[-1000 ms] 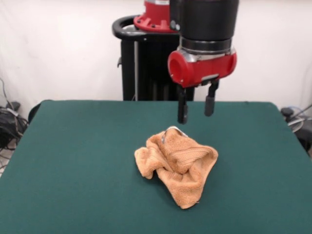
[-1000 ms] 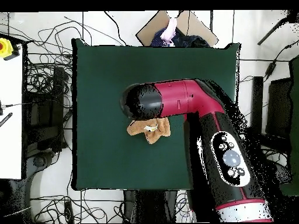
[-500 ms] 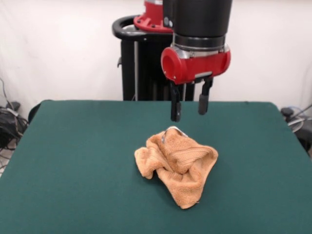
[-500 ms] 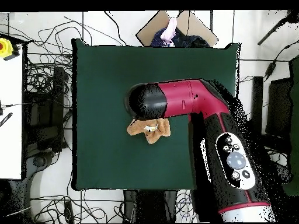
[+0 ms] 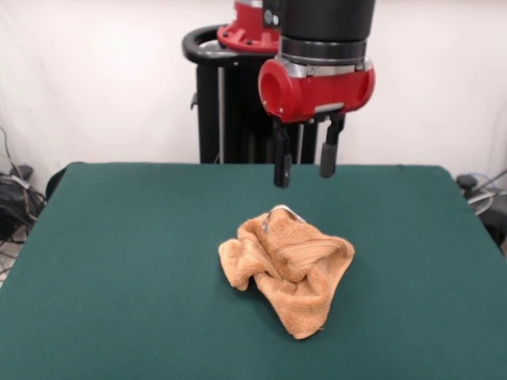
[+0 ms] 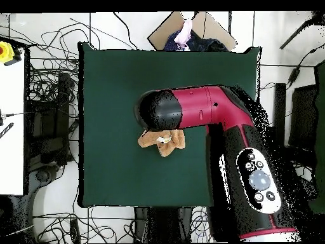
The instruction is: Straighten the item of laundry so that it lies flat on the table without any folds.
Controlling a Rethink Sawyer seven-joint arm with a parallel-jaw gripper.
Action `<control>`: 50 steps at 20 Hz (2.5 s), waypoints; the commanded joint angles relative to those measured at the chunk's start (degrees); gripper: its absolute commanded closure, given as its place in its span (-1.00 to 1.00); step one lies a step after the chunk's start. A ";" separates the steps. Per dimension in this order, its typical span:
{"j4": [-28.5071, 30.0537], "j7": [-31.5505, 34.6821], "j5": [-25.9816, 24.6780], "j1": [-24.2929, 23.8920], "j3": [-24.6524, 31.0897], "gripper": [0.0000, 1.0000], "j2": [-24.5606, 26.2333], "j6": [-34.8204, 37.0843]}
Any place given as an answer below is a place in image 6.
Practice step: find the grey round pedestal foot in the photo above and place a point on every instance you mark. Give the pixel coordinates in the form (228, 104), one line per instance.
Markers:
(42, 176)

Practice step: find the black flat panel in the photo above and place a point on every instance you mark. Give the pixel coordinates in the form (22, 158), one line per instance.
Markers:
(303, 117)

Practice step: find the yellow emergency stop button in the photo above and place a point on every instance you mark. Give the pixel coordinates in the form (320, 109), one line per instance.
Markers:
(5, 52)

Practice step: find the pink cloth item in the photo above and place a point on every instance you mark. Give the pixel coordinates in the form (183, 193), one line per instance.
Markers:
(184, 33)

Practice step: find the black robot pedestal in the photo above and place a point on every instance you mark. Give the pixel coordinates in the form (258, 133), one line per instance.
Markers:
(165, 223)

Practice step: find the dark blue laundry pile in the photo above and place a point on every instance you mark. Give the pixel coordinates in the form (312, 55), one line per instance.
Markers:
(203, 44)

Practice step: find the brown cardboard box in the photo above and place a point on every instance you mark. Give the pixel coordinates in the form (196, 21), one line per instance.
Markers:
(162, 35)

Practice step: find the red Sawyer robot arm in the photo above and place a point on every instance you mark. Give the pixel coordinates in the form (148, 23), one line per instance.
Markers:
(203, 106)

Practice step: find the black upright bar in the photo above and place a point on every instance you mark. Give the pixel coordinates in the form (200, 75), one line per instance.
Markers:
(280, 106)

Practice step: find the white side table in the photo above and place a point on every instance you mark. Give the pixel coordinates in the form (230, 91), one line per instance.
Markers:
(11, 127)

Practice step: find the orange terry towel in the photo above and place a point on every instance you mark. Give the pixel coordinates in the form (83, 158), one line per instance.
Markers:
(149, 141)

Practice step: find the black thin rod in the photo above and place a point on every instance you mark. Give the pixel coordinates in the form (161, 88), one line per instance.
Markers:
(297, 33)

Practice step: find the black equipment box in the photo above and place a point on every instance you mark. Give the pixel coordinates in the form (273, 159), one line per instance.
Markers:
(50, 127)

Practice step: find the dark green table cloth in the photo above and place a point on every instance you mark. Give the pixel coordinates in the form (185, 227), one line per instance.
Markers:
(114, 89)

